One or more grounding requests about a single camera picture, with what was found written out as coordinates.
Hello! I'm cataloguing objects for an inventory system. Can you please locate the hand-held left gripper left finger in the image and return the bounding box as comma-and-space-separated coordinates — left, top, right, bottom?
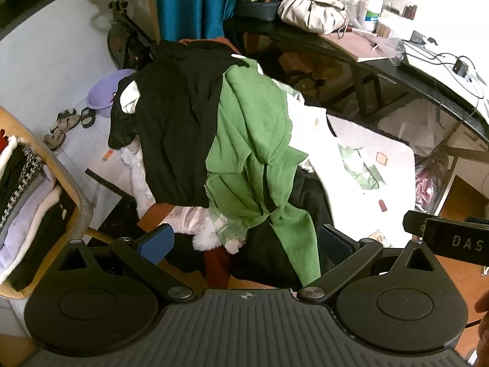
57, 224, 195, 303

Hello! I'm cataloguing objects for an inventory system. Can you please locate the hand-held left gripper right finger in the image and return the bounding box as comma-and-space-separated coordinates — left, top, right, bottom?
297, 225, 437, 303

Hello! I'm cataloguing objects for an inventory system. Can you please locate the black garment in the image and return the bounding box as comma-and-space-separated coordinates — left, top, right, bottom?
108, 41, 247, 207

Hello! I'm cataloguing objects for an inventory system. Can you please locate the stack of folded clothes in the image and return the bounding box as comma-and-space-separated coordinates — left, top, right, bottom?
0, 128, 77, 292

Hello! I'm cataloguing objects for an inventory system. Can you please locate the person's right hand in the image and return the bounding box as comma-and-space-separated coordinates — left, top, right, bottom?
475, 291, 489, 365

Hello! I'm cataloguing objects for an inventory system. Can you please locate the pink white garment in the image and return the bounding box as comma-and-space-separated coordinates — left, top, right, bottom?
158, 204, 247, 255

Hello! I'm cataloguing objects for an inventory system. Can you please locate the dark garment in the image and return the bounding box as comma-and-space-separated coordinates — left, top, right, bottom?
233, 166, 337, 289

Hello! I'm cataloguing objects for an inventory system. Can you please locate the pink plastic bag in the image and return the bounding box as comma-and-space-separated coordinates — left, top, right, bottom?
414, 153, 456, 215

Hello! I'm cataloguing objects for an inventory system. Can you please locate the wooden shelf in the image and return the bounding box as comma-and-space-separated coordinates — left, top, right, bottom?
0, 106, 95, 299

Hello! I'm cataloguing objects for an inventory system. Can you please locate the green knit sweater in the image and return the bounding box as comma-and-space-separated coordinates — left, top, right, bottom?
204, 64, 322, 288

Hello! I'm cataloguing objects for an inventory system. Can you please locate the black sandal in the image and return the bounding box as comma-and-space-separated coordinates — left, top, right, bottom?
79, 107, 97, 129

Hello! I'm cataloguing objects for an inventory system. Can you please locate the grey sandal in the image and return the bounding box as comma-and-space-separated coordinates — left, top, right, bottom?
42, 109, 79, 152

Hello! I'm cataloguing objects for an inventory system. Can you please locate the purple plastic basin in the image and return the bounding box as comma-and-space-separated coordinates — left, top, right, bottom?
86, 69, 137, 110

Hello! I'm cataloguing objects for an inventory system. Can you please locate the black charger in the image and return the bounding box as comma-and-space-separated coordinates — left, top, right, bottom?
453, 57, 471, 78

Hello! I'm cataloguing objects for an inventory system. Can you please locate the black desk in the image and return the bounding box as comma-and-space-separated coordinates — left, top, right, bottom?
225, 18, 489, 157

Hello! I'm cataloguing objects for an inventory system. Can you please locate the brown notebook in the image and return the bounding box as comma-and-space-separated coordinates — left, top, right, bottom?
324, 30, 391, 63

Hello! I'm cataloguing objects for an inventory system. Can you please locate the beige bag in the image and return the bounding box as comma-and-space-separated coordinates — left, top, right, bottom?
277, 0, 351, 36

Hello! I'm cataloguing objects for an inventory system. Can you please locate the white bottle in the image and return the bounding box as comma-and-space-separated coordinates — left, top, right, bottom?
359, 0, 385, 33

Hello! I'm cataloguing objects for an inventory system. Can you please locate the blue curtain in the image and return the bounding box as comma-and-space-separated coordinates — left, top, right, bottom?
154, 0, 245, 43

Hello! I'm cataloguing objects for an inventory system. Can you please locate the black cable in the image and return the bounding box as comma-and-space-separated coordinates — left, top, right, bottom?
404, 51, 489, 101

